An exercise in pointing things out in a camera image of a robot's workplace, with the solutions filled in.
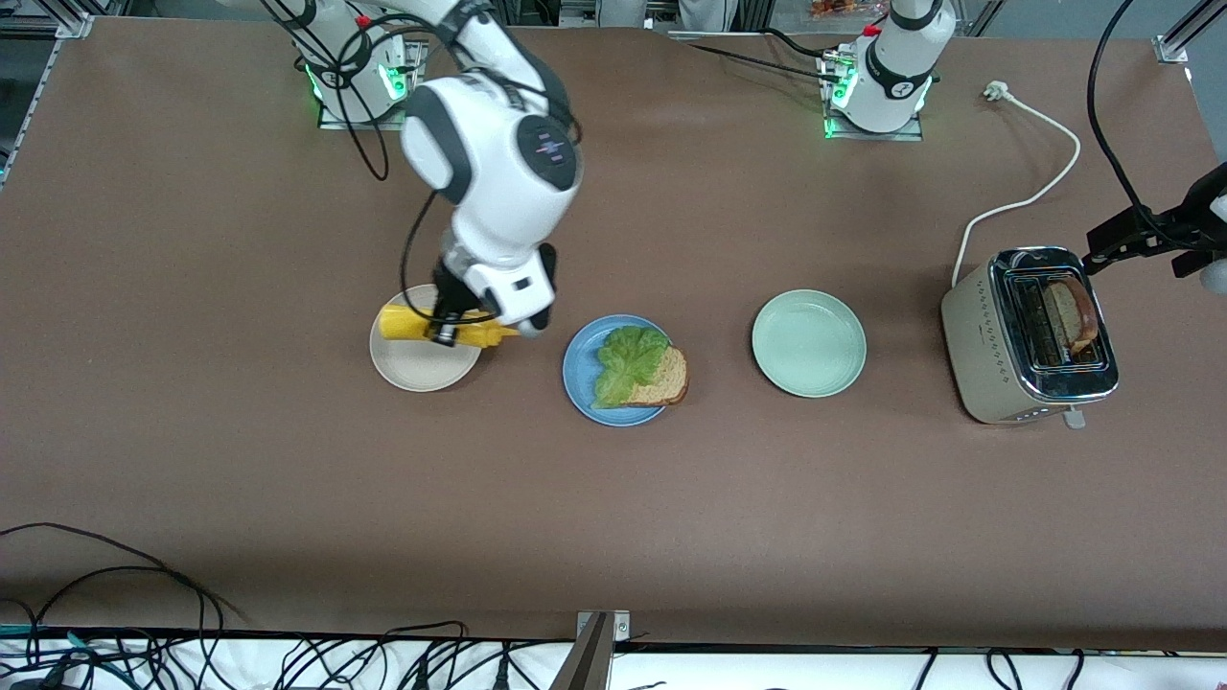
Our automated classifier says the yellow squeeze bottle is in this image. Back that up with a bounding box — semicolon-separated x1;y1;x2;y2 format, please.
378;303;523;352

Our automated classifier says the dark crust bread slice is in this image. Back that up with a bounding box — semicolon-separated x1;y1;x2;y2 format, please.
1043;278;1100;356

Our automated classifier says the green lettuce leaf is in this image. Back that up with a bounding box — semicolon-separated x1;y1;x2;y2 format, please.
590;326;672;410

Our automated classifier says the light brown bread slice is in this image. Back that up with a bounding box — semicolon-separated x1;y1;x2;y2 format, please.
628;345;690;407

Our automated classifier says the beige round plate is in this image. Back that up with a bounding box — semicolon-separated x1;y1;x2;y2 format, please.
369;284;483;394

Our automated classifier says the blue round plate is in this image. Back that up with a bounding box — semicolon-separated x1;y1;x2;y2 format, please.
562;314;678;428

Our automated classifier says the green round plate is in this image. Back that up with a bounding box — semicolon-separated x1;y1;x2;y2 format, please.
751;288;868;399

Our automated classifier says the beige chrome toaster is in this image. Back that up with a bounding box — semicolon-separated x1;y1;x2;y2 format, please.
939;245;1121;430

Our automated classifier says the person in light clothes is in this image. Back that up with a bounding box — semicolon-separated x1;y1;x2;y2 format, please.
596;0;739;32

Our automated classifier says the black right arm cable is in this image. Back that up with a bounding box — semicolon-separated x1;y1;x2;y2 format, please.
259;0;576;332

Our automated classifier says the aluminium frame profile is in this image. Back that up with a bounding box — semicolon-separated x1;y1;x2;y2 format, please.
0;0;130;39
1155;0;1227;66

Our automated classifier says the white toaster power cord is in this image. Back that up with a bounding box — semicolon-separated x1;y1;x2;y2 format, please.
952;80;1082;288

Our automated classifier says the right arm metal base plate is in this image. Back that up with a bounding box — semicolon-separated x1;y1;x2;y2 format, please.
318;40;423;130

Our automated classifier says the metal table edge bracket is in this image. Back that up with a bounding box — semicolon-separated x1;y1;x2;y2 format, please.
548;610;632;690

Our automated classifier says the thin black base cable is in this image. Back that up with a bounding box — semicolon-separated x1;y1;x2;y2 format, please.
686;27;849;85

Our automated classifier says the looped black floor cable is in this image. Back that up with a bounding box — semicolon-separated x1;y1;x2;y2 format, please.
0;565;226;638

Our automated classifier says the long black floor cable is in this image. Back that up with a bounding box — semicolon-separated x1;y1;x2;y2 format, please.
0;522;245;629

